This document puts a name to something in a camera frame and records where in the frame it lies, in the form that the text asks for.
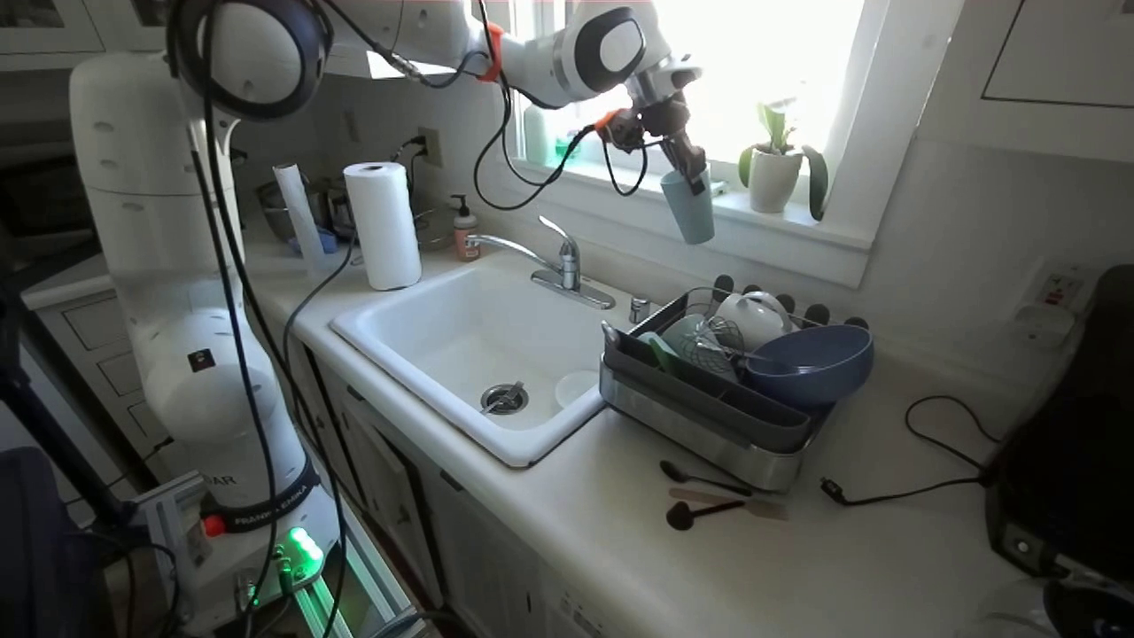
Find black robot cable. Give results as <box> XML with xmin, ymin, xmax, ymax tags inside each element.
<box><xmin>189</xmin><ymin>0</ymin><xmax>652</xmax><ymax>638</ymax></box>

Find white wall cabinet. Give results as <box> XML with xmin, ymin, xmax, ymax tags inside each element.
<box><xmin>942</xmin><ymin>0</ymin><xmax>1134</xmax><ymax>168</ymax></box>

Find blue bowl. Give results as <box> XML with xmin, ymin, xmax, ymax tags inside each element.
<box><xmin>734</xmin><ymin>318</ymin><xmax>877</xmax><ymax>411</ymax></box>

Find white kitchen sink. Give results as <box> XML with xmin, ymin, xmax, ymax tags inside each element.
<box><xmin>327</xmin><ymin>252</ymin><xmax>633</xmax><ymax>474</ymax></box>

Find wooden-handled utensil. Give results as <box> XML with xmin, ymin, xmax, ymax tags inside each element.
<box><xmin>654</xmin><ymin>456</ymin><xmax>790</xmax><ymax>523</ymax></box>

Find potted plant in white pot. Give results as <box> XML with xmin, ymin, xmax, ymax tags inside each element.
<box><xmin>734</xmin><ymin>95</ymin><xmax>834</xmax><ymax>222</ymax></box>

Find black countertop appliance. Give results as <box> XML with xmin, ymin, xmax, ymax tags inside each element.
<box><xmin>980</xmin><ymin>264</ymin><xmax>1134</xmax><ymax>638</ymax></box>

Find white wall outlet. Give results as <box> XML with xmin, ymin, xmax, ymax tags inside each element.
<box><xmin>1019</xmin><ymin>258</ymin><xmax>1096</xmax><ymax>346</ymax></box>

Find white paper towel roll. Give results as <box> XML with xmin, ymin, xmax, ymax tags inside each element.
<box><xmin>339</xmin><ymin>161</ymin><xmax>425</xmax><ymax>296</ymax></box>

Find green glass container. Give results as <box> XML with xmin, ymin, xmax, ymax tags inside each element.
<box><xmin>640</xmin><ymin>313</ymin><xmax>739</xmax><ymax>384</ymax></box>

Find metal sink drain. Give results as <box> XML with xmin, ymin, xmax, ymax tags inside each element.
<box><xmin>479</xmin><ymin>380</ymin><xmax>530</xmax><ymax>417</ymax></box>

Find black cable on counter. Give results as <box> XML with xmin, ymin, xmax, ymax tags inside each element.
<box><xmin>817</xmin><ymin>389</ymin><xmax>1005</xmax><ymax>510</ymax></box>

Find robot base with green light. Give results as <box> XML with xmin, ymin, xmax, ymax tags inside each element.
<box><xmin>139</xmin><ymin>472</ymin><xmax>418</xmax><ymax>638</ymax></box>

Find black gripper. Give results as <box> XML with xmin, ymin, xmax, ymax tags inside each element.
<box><xmin>628</xmin><ymin>63</ymin><xmax>716</xmax><ymax>198</ymax></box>

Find white base cabinet doors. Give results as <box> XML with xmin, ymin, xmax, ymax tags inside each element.
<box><xmin>275</xmin><ymin>332</ymin><xmax>594</xmax><ymax>638</ymax></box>

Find black round-headed spoon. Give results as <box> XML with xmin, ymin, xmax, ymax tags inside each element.
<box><xmin>664</xmin><ymin>497</ymin><xmax>752</xmax><ymax>534</ymax></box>

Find small pump soap dispenser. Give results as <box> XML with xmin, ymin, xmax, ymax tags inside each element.
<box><xmin>449</xmin><ymin>191</ymin><xmax>486</xmax><ymax>267</ymax></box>

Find chrome faucet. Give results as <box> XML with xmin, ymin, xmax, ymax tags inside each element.
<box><xmin>475</xmin><ymin>212</ymin><xmax>621</xmax><ymax>313</ymax></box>

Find white ceramic mug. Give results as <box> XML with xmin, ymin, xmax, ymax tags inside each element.
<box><xmin>704</xmin><ymin>289</ymin><xmax>798</xmax><ymax>354</ymax></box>

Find grey dish rack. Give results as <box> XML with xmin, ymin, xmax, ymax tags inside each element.
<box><xmin>594</xmin><ymin>273</ymin><xmax>877</xmax><ymax>497</ymax></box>

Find green soap bottle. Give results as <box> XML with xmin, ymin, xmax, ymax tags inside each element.
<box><xmin>517</xmin><ymin>91</ymin><xmax>556</xmax><ymax>172</ymax></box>

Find white upright tube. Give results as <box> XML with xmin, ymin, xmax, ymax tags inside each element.
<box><xmin>268</xmin><ymin>161</ymin><xmax>327</xmax><ymax>267</ymax></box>

